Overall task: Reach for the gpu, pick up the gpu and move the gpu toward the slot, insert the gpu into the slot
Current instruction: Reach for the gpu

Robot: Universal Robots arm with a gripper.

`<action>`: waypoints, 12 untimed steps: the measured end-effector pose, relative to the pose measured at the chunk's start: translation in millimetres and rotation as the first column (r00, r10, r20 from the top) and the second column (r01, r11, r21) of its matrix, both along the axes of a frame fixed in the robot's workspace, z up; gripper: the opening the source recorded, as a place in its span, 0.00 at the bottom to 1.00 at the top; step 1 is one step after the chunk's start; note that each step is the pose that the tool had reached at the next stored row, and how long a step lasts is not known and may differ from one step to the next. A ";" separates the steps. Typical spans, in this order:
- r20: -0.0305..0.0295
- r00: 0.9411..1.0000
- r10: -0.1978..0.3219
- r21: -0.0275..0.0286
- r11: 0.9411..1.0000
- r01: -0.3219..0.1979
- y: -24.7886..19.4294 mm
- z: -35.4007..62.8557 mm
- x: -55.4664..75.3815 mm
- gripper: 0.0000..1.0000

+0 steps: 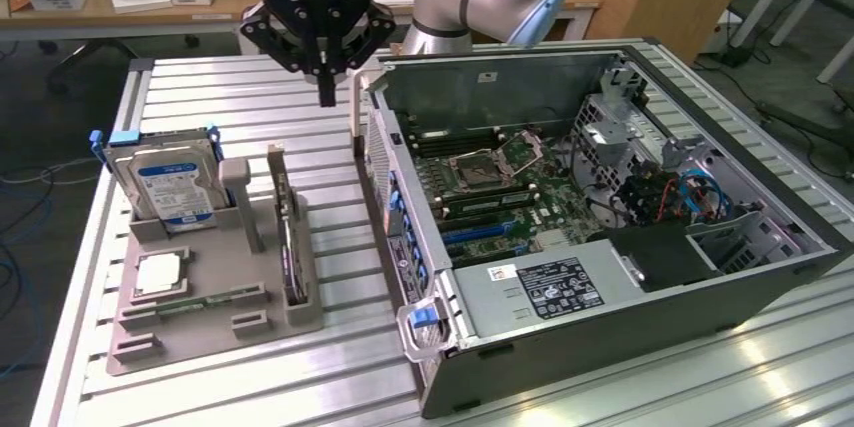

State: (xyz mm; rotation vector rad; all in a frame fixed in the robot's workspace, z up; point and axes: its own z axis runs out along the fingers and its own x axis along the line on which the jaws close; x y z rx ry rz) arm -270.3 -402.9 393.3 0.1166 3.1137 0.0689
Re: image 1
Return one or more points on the RAM stick with white label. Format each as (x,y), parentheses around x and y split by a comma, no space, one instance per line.
(494,201)

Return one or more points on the black open PC case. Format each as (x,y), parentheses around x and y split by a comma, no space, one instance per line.
(601,347)

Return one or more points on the silver CPU chip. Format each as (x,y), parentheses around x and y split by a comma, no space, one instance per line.
(160,274)

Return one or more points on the blue expansion slot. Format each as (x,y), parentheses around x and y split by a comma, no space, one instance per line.
(470,231)

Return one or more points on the black power adapter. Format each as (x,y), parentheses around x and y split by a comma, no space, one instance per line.
(734,55)

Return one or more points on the green motherboard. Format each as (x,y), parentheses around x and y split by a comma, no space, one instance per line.
(521,227)

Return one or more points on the grey power supply unit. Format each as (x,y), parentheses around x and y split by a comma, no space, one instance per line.
(487,307)

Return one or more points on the CPU socket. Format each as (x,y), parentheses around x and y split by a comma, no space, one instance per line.
(477,174)

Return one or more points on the silver chipset heatsink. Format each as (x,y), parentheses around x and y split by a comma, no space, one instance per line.
(554,239)

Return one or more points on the green RAM stick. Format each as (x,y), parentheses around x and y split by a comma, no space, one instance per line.
(194,304)

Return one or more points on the white table frame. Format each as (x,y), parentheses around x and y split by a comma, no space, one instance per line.
(767,2)

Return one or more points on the silver perforated disk bay bracket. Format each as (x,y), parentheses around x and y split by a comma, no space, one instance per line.
(747,232)

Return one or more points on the GPU graphics card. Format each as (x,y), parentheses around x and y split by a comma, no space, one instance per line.
(288,247)

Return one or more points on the metal socket cover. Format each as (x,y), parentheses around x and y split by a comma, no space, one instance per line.
(530,147)

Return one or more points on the black RAM slot white clips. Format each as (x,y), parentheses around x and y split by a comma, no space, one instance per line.
(458,143)
(454,132)

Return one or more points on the silver metal disk bay cage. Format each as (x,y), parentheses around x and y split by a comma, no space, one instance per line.
(610,134)

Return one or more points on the black office chair base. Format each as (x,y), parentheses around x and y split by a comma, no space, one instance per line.
(80,64)

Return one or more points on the grey-brown parts rack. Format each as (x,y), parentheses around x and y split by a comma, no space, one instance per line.
(214,267)

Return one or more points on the black floor stand base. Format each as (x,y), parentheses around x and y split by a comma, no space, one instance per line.
(803,117)

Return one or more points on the hard disk with blue rails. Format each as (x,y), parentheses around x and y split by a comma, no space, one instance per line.
(167,187)

